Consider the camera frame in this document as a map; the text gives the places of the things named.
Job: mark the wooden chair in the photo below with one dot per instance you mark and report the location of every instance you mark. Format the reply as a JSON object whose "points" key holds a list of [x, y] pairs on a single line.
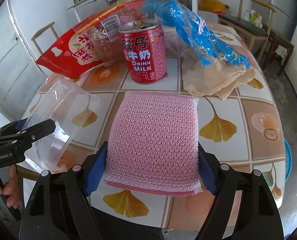
{"points": [[44, 38], [252, 27]]}

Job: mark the white door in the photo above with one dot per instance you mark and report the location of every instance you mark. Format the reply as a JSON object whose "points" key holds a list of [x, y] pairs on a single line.
{"points": [[20, 77]]}

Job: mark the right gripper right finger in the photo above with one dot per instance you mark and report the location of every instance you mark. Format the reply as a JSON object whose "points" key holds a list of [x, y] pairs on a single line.
{"points": [[258, 216]]}

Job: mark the clear plastic food container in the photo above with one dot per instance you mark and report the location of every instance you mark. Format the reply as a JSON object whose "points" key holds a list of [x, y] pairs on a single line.
{"points": [[71, 109]]}

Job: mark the dark wooden stool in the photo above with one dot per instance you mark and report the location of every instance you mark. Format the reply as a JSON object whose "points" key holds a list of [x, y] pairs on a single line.
{"points": [[278, 46]]}

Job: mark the yellow bag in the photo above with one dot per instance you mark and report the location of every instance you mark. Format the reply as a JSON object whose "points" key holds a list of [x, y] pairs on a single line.
{"points": [[214, 6]]}

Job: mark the person left hand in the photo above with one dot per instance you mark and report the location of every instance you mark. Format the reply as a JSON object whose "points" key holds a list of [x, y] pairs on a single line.
{"points": [[11, 189]]}

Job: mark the pink scouring sponge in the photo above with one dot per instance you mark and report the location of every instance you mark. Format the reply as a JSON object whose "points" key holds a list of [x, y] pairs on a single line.
{"points": [[153, 144]]}

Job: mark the blue plastic wrapper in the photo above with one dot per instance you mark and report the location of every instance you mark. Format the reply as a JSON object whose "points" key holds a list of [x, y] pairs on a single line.
{"points": [[194, 32]]}

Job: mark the red snack bag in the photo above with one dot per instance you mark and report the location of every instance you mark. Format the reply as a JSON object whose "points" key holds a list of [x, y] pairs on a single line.
{"points": [[95, 40]]}

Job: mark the wooden chair right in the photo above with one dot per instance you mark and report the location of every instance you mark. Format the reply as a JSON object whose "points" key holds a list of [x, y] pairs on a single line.
{"points": [[252, 27]]}

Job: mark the beige cloth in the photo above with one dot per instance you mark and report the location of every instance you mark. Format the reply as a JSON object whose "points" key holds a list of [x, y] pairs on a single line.
{"points": [[218, 79]]}

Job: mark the red milk drink can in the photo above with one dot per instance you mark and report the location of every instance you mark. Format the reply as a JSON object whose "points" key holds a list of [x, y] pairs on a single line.
{"points": [[143, 46]]}

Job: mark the wooden chair left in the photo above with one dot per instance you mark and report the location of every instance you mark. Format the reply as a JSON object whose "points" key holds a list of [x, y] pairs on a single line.
{"points": [[44, 38]]}

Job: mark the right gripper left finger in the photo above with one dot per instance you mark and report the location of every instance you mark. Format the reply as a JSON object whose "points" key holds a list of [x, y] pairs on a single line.
{"points": [[58, 206]]}

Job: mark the blue plastic trash basket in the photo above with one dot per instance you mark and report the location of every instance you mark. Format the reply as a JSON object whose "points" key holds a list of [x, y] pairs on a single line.
{"points": [[288, 160]]}

